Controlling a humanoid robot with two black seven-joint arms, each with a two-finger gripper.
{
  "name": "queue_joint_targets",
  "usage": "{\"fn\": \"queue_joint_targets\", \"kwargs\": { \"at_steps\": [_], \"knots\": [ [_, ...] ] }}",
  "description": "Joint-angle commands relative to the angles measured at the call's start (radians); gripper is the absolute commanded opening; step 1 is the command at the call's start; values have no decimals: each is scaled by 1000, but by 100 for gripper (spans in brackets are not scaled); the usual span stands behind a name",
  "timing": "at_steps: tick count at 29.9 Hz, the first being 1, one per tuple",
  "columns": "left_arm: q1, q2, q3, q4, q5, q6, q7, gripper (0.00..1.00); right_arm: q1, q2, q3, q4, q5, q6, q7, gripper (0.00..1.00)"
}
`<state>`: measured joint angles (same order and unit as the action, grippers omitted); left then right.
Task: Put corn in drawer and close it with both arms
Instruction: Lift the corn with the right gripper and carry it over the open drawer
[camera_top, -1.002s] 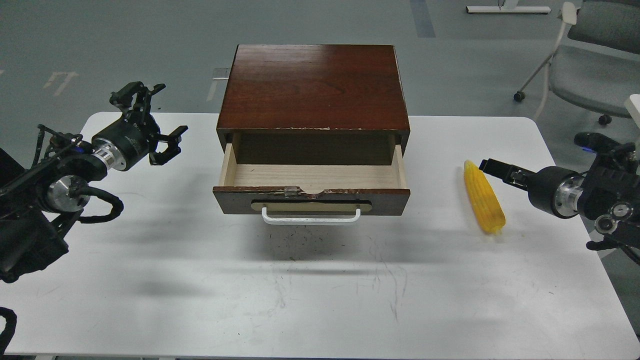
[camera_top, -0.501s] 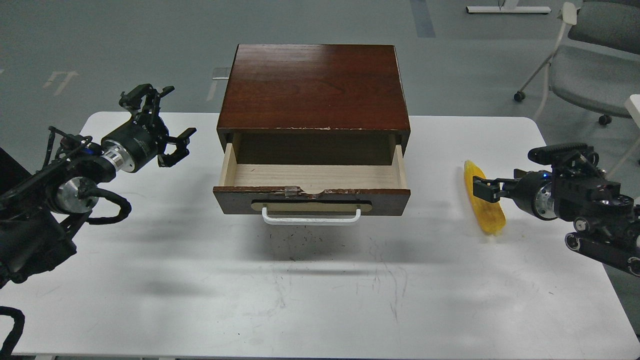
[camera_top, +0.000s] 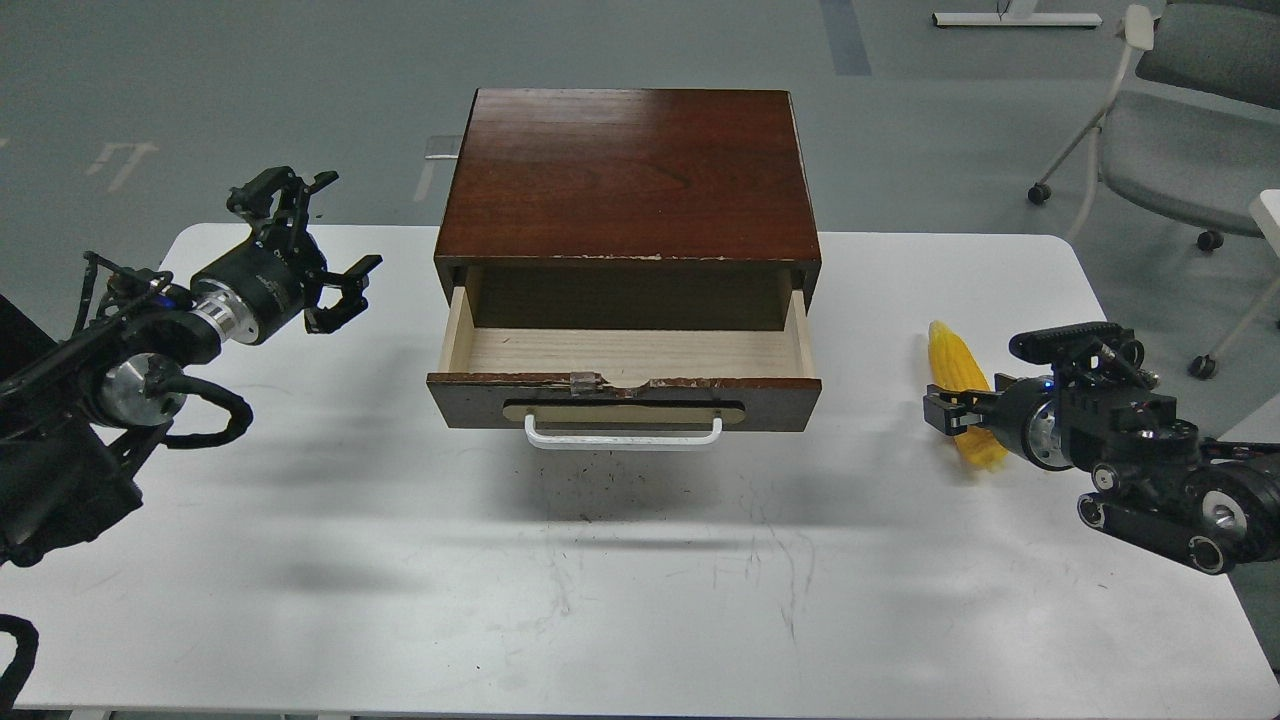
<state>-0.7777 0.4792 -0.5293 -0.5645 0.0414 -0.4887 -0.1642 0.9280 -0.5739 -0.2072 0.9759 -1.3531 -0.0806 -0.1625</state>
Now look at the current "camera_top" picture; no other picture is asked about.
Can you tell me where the wooden drawer with white handle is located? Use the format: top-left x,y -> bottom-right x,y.
426,288 -> 822,450

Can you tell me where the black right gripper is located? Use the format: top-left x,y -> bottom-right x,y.
923,375 -> 1071,471

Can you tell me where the grey office chair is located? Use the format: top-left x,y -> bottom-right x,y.
1027,0 -> 1280,380

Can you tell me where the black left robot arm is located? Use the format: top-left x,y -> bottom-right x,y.
1,167 -> 381,568

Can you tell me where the white desk foot bar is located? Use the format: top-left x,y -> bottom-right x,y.
931,1 -> 1103,29

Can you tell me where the yellow corn cob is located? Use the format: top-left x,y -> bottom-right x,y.
928,320 -> 1009,471

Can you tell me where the dark wooden drawer cabinet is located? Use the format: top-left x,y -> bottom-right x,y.
434,88 -> 822,329

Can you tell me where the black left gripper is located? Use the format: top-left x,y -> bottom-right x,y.
191,167 -> 383,345

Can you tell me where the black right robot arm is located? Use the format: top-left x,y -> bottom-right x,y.
923,322 -> 1279,575

